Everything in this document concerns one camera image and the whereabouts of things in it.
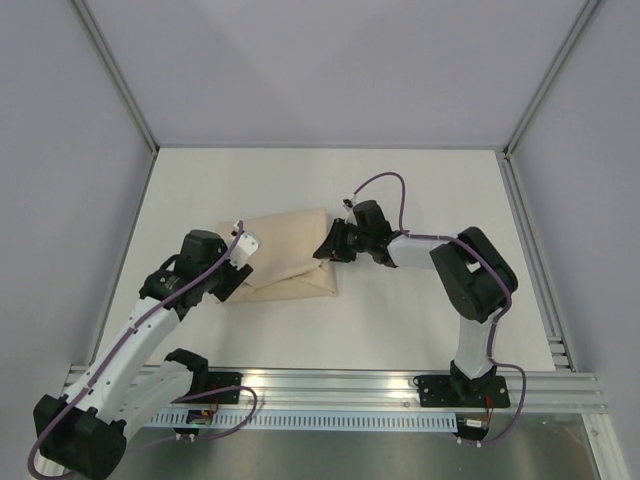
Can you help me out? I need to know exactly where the beige cloth mat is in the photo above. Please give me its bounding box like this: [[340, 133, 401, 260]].
[[228, 208, 338, 303]]

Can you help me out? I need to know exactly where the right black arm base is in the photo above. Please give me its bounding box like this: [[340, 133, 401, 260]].
[[413, 371, 511, 409]]

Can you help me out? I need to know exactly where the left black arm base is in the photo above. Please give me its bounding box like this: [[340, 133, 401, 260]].
[[174, 371, 243, 405]]

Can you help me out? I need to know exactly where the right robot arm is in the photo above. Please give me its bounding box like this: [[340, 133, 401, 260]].
[[313, 200, 518, 405]]

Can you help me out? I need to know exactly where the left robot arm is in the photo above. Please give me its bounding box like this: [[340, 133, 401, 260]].
[[27, 222, 261, 479]]

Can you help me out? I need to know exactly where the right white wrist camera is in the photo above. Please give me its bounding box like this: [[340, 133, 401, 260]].
[[343, 195, 358, 212]]

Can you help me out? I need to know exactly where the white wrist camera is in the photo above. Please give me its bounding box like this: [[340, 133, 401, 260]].
[[230, 231, 261, 269], [343, 195, 358, 212]]

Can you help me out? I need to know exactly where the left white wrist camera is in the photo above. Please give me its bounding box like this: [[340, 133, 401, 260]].
[[230, 231, 261, 269]]

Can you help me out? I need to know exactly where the aluminium mounting rail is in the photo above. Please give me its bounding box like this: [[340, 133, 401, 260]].
[[58, 364, 609, 414]]

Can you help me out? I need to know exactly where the slotted cable duct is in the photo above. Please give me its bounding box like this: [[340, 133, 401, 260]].
[[146, 407, 458, 433]]

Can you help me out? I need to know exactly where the left aluminium frame post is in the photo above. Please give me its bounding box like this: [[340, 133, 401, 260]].
[[68, 0, 160, 159]]

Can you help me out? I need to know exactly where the aluminium frame post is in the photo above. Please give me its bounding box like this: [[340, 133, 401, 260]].
[[68, 0, 160, 159], [502, 0, 604, 160]]

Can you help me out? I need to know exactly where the right aluminium frame post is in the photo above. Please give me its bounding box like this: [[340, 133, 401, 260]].
[[502, 0, 604, 160]]

